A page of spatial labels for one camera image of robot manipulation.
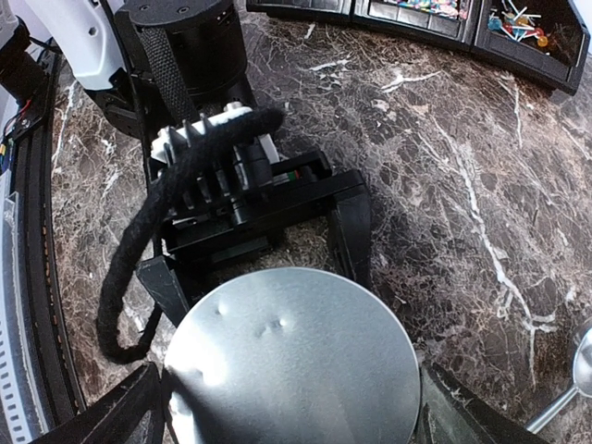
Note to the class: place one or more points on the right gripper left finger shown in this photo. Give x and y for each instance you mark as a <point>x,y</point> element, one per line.
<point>131,412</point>

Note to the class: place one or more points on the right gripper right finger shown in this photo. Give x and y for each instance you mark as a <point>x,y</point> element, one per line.
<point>451,413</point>

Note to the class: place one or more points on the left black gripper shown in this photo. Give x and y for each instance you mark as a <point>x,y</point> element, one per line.
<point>239,207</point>

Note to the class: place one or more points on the clear plastic lid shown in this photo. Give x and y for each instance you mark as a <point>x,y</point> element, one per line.
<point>291,355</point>

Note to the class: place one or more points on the black three-compartment candy tray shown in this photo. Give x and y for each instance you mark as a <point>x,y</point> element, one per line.
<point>560,67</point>

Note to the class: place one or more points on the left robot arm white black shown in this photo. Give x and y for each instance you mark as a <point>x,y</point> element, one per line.
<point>164,61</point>

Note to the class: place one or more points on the stick candies pile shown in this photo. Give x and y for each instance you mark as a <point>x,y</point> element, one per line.
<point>514,20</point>

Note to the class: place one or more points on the swirl lollipops pile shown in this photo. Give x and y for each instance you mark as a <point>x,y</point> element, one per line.
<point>446,8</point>

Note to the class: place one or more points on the black front table rail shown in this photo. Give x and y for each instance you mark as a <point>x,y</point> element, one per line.
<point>53,369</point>

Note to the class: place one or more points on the white slotted cable duct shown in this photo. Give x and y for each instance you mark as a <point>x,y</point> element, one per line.
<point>20,421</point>

